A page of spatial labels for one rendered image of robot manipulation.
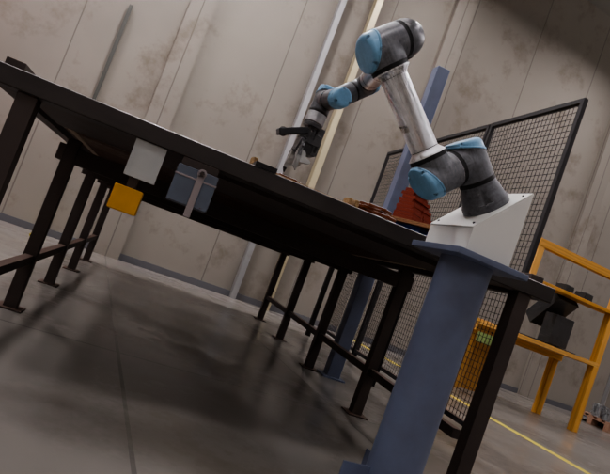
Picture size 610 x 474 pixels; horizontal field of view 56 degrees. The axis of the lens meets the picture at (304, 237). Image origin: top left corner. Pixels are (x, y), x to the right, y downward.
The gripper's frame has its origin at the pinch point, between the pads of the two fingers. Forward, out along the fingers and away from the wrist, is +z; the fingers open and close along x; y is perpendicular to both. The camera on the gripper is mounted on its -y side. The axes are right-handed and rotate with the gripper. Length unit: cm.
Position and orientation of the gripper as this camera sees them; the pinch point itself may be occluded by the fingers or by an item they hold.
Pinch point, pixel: (287, 170)
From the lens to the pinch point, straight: 214.8
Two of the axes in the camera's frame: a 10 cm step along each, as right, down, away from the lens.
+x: -3.1, -0.6, 9.5
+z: -4.0, 9.2, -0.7
